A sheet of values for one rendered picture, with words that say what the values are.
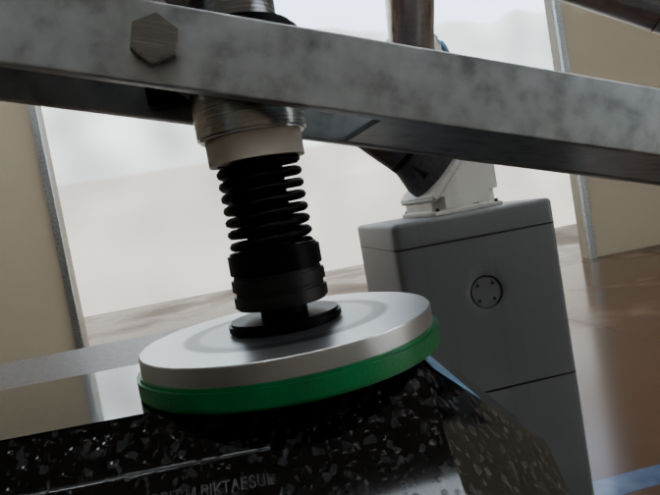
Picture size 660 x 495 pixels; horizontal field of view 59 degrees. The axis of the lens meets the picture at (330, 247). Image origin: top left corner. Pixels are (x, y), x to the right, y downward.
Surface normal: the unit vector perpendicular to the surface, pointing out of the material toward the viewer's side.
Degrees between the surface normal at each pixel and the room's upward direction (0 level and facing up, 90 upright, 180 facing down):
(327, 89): 90
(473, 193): 90
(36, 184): 90
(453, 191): 90
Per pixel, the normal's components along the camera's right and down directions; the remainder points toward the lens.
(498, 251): 0.16, 0.04
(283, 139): 0.65, -0.07
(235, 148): -0.25, 0.11
